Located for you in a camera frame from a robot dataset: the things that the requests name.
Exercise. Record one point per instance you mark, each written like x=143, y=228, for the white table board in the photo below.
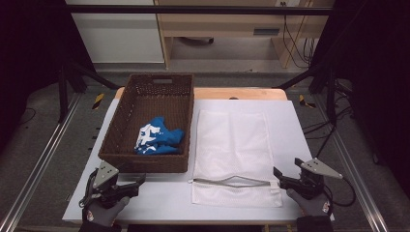
x=161, y=199

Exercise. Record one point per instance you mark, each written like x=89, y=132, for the brown wicker basket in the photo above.
x=154, y=106

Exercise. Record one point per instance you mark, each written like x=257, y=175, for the black metal frame stand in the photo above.
x=63, y=93
x=331, y=96

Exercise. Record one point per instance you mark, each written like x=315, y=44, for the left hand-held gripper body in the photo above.
x=106, y=175

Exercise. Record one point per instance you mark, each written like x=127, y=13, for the wooden table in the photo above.
x=245, y=93

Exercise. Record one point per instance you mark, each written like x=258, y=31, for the black curtain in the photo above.
x=377, y=80
x=29, y=64

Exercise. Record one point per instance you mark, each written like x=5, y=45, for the aluminium floor rail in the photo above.
x=354, y=174
x=42, y=161

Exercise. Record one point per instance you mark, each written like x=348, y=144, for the person's right hand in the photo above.
x=311, y=206

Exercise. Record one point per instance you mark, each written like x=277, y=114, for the light wooden desk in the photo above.
x=225, y=24

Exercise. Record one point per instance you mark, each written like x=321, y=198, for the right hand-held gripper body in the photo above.
x=311, y=185

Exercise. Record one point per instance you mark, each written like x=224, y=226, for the white cabinet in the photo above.
x=119, y=38

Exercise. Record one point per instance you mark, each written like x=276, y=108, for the blue cloth with white print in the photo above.
x=167, y=137

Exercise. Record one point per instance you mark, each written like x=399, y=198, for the person's left hand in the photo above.
x=103, y=214

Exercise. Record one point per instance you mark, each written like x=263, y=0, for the white mesh laundry bag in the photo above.
x=235, y=145

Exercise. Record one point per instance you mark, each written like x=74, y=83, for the black horizontal frame bar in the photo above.
x=193, y=9

